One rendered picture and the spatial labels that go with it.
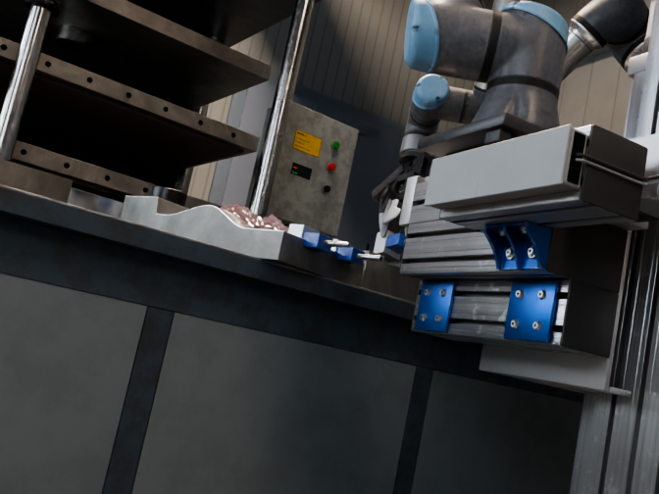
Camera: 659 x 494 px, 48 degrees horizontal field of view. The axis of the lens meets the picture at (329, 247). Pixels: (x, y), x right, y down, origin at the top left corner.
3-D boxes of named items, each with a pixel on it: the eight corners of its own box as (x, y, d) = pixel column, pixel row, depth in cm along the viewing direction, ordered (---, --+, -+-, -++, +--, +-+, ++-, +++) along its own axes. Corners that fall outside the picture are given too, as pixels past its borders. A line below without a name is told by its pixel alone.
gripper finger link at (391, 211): (387, 225, 159) (403, 192, 163) (370, 230, 163) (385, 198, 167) (397, 234, 160) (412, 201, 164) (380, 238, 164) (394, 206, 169)
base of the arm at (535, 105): (582, 154, 116) (590, 95, 118) (508, 123, 110) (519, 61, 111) (516, 168, 130) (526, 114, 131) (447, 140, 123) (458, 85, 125)
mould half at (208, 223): (359, 288, 153) (370, 237, 154) (278, 260, 133) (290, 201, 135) (198, 269, 184) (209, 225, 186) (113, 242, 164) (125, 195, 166)
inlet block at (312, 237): (353, 262, 136) (359, 233, 137) (337, 256, 132) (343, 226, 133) (300, 257, 144) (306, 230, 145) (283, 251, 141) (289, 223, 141)
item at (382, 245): (430, 253, 157) (433, 230, 159) (413, 244, 155) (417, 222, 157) (388, 263, 167) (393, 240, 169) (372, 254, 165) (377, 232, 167)
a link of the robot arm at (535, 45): (570, 83, 115) (582, 3, 117) (483, 68, 116) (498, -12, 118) (549, 110, 127) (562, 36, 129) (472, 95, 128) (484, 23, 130)
